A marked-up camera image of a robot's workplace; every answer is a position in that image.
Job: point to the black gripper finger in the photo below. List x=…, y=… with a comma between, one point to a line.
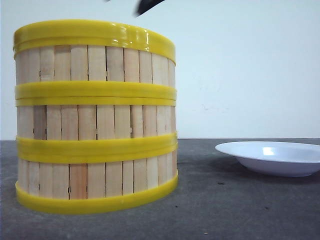
x=145, y=5

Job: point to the woven bamboo steamer lid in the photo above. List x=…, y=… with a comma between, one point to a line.
x=91, y=32

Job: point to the bamboo steamer basket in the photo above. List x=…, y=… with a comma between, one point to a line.
x=54, y=75
x=94, y=134
x=95, y=187

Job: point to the white plate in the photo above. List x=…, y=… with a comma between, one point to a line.
x=285, y=159

